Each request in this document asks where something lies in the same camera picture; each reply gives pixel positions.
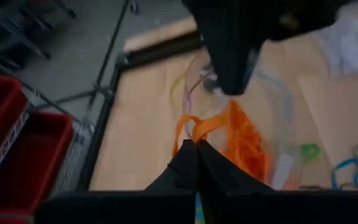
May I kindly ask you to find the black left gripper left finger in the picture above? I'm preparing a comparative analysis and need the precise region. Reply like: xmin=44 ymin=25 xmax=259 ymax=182
xmin=34 ymin=139 xmax=198 ymax=224

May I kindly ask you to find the orange rubber band bunch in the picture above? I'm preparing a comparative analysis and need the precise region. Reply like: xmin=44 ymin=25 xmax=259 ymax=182
xmin=222 ymin=101 xmax=273 ymax=184

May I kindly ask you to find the clear plastic zipper bag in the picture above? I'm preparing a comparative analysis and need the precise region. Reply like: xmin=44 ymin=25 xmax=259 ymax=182
xmin=168 ymin=49 xmax=296 ymax=191

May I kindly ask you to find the stack of clear plastic bags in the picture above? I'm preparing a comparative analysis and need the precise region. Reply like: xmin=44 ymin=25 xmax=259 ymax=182
xmin=309 ymin=12 xmax=358 ymax=80

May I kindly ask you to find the green rubber band tangle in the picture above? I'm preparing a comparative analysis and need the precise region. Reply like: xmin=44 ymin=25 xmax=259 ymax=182
xmin=297 ymin=142 xmax=322 ymax=162

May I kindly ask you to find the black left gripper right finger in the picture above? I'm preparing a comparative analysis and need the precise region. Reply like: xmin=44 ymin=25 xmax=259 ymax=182
xmin=197 ymin=139 xmax=358 ymax=224

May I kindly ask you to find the chrome wire shelving rack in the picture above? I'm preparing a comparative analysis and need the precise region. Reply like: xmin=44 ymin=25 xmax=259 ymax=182
xmin=0 ymin=49 xmax=96 ymax=224

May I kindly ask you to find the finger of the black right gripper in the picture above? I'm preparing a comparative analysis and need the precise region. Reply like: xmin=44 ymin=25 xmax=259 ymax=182
xmin=202 ymin=32 xmax=245 ymax=96
xmin=242 ymin=39 xmax=265 ymax=91

